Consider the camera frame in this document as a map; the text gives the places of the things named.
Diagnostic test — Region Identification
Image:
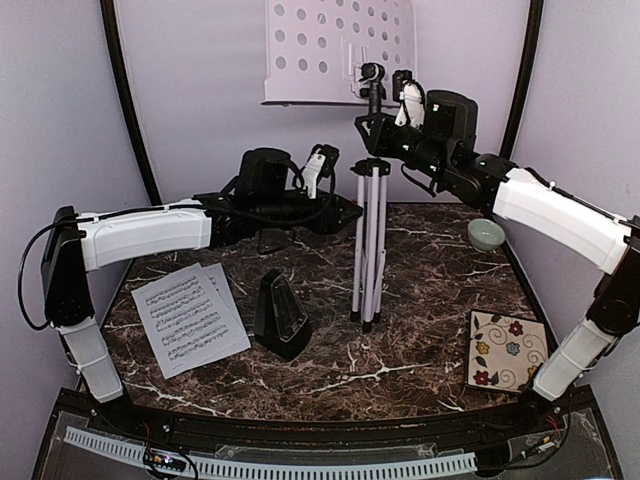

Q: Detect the front sheet music page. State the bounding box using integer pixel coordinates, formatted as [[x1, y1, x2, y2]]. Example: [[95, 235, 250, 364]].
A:
[[132, 263, 251, 379]]

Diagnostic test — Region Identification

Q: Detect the sheet music page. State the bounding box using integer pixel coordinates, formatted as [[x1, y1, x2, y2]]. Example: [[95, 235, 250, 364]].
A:
[[203, 263, 241, 322], [132, 263, 251, 379]]

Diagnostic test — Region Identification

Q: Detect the back sheet music page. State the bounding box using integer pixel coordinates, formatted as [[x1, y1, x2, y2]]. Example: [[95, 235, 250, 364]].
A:
[[203, 263, 241, 322]]

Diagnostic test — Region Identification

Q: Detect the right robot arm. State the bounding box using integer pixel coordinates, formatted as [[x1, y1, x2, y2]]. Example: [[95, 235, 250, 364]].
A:
[[355, 85, 639, 434]]

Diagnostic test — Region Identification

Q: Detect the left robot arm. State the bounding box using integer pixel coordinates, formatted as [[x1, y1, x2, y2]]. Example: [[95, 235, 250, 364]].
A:
[[39, 144, 363, 436]]

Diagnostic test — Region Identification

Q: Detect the black metronome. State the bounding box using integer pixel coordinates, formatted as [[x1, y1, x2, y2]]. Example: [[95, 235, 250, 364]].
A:
[[253, 269, 313, 361]]

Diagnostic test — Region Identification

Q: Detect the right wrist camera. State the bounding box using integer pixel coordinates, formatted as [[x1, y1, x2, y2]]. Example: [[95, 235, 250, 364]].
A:
[[392, 70, 426, 129]]

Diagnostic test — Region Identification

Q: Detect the right black corner post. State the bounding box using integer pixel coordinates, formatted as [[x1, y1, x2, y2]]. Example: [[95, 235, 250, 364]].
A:
[[500, 0, 545, 159]]

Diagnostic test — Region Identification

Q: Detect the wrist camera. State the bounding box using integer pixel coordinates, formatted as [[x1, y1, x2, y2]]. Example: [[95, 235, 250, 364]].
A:
[[302, 144, 340, 199], [392, 70, 426, 129]]

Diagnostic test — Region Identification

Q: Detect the black corner post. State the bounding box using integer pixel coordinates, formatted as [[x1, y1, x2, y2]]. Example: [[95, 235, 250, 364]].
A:
[[100, 0, 162, 205], [500, 0, 545, 159]]

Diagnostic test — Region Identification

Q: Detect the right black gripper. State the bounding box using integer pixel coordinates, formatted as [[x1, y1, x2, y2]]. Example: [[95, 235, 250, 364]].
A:
[[356, 108, 453, 182]]

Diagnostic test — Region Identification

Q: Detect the white music stand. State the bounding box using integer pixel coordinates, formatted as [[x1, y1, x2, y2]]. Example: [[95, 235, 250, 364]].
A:
[[264, 1, 422, 332]]

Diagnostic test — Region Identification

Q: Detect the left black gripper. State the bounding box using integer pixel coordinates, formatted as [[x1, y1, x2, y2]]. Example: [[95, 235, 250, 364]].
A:
[[256, 188, 364, 236]]

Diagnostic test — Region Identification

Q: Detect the pale green bowl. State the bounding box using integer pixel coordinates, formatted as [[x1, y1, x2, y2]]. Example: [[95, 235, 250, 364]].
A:
[[467, 218, 506, 252]]

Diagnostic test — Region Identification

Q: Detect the floral square coaster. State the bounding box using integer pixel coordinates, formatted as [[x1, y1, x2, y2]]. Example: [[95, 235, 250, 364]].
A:
[[466, 310, 549, 394]]

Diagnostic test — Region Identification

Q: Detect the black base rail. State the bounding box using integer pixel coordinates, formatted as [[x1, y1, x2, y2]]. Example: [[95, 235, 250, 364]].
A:
[[49, 387, 596, 454]]

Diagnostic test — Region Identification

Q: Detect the left black corner post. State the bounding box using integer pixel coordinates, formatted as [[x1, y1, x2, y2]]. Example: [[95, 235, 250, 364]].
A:
[[100, 0, 162, 205]]

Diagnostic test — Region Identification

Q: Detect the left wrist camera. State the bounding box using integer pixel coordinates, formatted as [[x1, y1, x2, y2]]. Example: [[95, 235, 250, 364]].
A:
[[302, 144, 340, 199]]

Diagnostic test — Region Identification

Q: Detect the grey cable duct strip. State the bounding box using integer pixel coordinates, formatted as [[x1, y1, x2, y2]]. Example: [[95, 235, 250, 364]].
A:
[[63, 427, 477, 479]]

